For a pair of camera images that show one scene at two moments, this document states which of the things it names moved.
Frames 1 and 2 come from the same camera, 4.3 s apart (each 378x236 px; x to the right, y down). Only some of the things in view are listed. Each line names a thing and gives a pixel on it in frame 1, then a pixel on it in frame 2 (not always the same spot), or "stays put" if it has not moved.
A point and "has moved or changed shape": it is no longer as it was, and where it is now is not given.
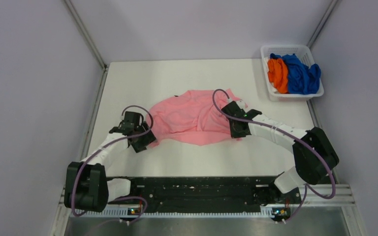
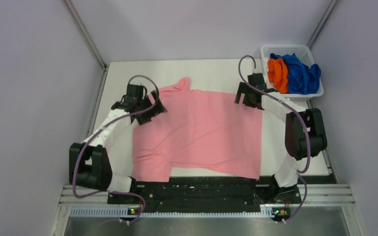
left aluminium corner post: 89,39 stays put
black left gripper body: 142,141 → 149,113
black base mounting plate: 211,192 stays put
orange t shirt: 278,74 stays put
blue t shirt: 301,79 stays put
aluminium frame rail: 343,197 stays put
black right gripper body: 235,133 → 247,100
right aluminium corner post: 322,23 stays put
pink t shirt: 196,117 has moved or changed shape
